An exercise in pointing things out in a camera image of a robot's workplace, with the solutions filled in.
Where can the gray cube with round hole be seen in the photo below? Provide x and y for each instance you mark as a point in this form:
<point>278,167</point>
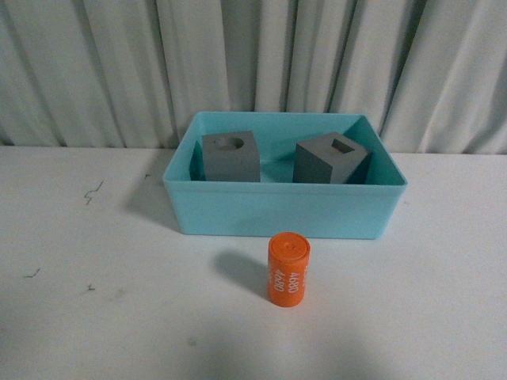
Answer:
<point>231,157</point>

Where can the gray cube with square hole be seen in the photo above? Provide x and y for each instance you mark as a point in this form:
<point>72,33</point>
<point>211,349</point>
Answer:
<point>330,159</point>

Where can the light blue plastic box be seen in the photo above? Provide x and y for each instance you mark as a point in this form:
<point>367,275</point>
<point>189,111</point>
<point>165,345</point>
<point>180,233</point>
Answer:
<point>276,203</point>

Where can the orange cylinder marked 4680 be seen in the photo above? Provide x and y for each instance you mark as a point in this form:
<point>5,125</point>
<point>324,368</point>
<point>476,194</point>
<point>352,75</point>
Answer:
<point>288,258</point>

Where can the white pleated curtain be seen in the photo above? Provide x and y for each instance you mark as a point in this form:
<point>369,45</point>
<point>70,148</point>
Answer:
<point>429,75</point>

